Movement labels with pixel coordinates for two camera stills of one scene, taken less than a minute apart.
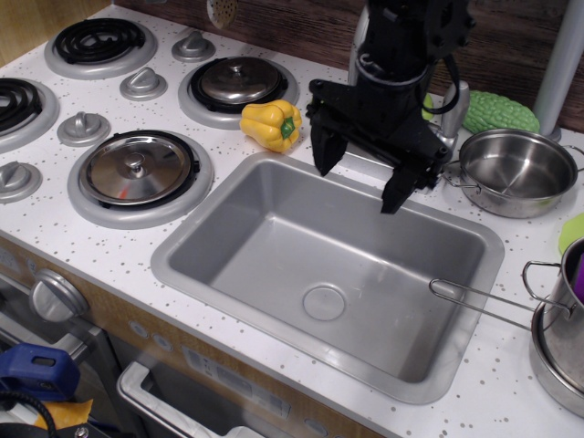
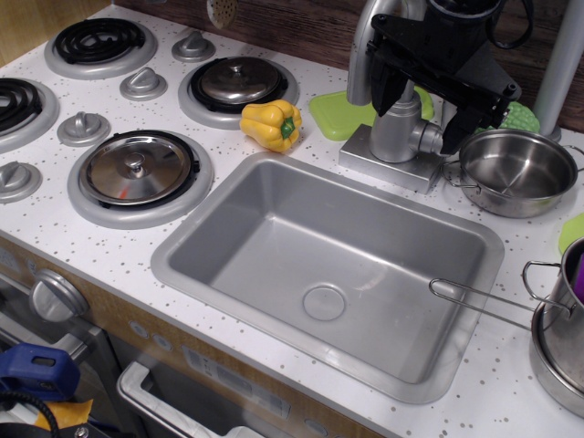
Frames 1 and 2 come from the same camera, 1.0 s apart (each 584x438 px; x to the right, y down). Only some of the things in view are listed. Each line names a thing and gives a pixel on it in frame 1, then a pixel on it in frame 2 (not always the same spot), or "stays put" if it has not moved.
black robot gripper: (386, 120) → (448, 50)
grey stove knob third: (83, 130) stays put
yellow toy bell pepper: (276, 124) stays put
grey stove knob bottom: (18, 182) stays put
